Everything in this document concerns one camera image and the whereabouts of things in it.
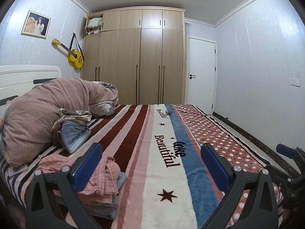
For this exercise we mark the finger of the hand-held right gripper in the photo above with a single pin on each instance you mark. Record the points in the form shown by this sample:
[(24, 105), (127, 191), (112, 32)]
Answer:
[(277, 174), (284, 149)]

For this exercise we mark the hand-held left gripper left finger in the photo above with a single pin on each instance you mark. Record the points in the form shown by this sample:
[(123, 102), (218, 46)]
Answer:
[(88, 167)]

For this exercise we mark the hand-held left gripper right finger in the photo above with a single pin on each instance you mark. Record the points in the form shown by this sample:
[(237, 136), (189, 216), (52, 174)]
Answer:
[(215, 169)]

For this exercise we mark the pink checked pants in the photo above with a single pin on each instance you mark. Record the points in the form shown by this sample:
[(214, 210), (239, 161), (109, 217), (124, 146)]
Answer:
[(102, 181)]

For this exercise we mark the light pink garment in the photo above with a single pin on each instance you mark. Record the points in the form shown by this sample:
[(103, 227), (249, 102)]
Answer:
[(57, 162)]

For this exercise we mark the blue denim cloth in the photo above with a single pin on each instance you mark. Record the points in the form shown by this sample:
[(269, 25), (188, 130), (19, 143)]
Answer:
[(73, 136)]

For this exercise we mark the grey-blue cloth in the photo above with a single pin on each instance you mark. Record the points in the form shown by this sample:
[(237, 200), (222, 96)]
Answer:
[(108, 207)]

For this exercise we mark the striped dotted printed blanket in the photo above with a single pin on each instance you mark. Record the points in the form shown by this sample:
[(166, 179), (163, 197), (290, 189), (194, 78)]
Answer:
[(162, 171)]

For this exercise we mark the small white flat object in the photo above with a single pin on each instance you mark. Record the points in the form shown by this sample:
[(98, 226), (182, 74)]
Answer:
[(16, 169)]

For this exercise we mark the pink quilt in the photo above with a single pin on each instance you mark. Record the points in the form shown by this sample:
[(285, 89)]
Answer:
[(35, 114)]

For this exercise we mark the white door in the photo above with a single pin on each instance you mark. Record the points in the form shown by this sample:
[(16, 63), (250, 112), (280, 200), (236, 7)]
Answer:
[(201, 95)]

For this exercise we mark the yellow guitar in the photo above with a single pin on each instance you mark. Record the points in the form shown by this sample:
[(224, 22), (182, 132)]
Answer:
[(75, 57)]

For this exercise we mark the white headboard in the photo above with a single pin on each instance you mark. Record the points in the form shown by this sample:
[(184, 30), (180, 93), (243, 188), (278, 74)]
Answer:
[(23, 74)]

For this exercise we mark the wooden wardrobe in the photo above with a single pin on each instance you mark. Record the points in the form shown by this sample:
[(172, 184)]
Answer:
[(150, 64)]

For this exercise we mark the folded light bedding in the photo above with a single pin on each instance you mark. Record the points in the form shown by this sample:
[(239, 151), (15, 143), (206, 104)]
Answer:
[(94, 22)]

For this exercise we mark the framed photo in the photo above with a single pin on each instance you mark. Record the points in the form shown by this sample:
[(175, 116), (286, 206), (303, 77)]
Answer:
[(35, 25)]

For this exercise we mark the white wall socket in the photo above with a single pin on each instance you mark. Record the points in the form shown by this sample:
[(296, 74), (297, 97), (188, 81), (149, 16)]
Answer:
[(294, 81)]

